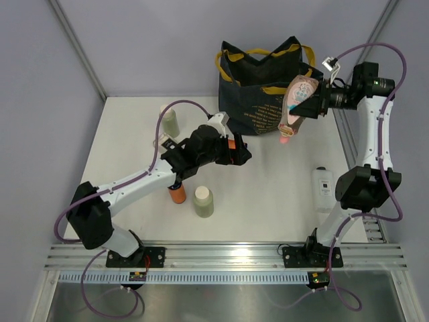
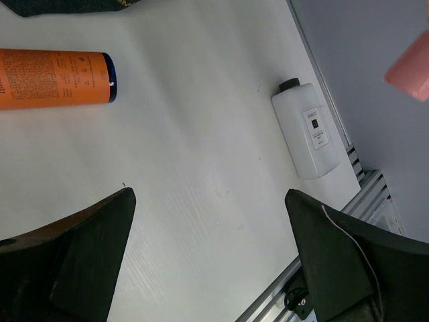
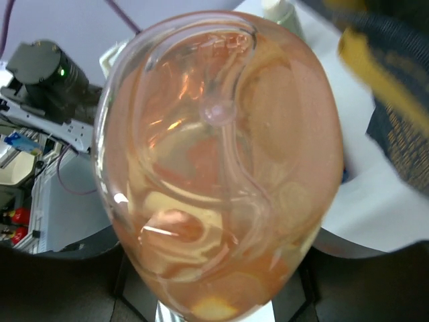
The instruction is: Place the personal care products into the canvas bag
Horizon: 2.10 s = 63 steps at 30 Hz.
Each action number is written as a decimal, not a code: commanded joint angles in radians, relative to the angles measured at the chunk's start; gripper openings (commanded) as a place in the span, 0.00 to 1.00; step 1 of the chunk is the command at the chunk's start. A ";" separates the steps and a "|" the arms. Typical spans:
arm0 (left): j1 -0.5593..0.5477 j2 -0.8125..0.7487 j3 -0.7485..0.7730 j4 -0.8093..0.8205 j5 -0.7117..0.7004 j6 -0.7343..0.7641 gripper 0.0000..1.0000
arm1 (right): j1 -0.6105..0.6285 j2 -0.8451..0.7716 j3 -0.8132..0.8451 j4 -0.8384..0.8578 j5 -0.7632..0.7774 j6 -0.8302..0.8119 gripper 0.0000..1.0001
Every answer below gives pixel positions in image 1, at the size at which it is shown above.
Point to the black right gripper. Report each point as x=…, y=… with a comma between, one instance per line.
x=316, y=104

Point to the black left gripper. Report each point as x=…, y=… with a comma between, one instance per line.
x=238, y=156

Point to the orange spray bottle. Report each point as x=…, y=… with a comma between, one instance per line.
x=236, y=145

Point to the peach lotion bottle pink cap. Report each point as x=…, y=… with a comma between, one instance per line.
x=299, y=90

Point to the green bottle front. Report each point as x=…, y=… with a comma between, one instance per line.
x=203, y=202

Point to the green bottle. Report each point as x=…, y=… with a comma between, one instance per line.
x=203, y=202
x=170, y=123

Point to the navy canvas bag yellow handles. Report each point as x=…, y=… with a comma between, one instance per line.
x=252, y=83

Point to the frosted white bottle black cap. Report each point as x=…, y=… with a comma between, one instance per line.
x=323, y=190

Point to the orange bottle blue cap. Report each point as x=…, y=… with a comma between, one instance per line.
x=177, y=193

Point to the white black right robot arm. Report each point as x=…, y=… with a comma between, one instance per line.
x=370, y=182

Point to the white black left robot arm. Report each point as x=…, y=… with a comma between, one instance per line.
x=93, y=207

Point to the clear square bottle black label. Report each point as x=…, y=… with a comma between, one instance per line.
x=165, y=143

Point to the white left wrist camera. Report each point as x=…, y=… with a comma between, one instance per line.
x=219, y=122

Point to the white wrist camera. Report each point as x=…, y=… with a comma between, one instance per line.
x=219, y=122
x=332, y=65

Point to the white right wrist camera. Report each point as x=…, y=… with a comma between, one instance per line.
x=332, y=65

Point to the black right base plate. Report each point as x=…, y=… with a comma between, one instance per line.
x=304, y=257

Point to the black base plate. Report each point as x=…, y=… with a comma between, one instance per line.
x=304, y=257
x=151, y=257

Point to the white slotted cable duct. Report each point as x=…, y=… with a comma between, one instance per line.
x=210, y=278

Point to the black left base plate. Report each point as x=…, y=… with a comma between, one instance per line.
x=151, y=257

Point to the aluminium mounting rail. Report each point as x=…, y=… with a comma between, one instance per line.
x=239, y=257

